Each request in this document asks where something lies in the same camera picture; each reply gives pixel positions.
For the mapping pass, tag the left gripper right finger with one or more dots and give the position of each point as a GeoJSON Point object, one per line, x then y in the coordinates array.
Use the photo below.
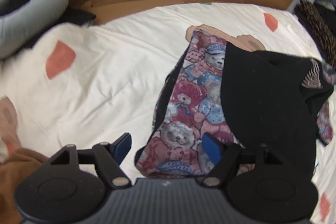
{"type": "Point", "coordinates": [225, 158]}

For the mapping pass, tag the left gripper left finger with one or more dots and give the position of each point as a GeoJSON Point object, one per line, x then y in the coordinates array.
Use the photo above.
{"type": "Point", "coordinates": [108, 157]}

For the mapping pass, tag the black bear patchwork shorts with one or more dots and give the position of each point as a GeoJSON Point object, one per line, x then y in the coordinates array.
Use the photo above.
{"type": "Point", "coordinates": [236, 91]}

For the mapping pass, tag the cream bear print bedsheet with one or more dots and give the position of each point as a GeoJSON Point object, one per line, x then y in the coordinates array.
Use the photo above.
{"type": "Point", "coordinates": [87, 84]}

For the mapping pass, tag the brown garment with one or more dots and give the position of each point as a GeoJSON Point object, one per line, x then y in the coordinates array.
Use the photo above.
{"type": "Point", "coordinates": [19, 165]}

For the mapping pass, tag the leopard print garment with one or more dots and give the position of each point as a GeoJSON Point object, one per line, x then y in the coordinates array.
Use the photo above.
{"type": "Point", "coordinates": [320, 24]}

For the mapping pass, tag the grey neck pillow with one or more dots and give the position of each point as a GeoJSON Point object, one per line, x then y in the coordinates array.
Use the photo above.
{"type": "Point", "coordinates": [27, 21]}

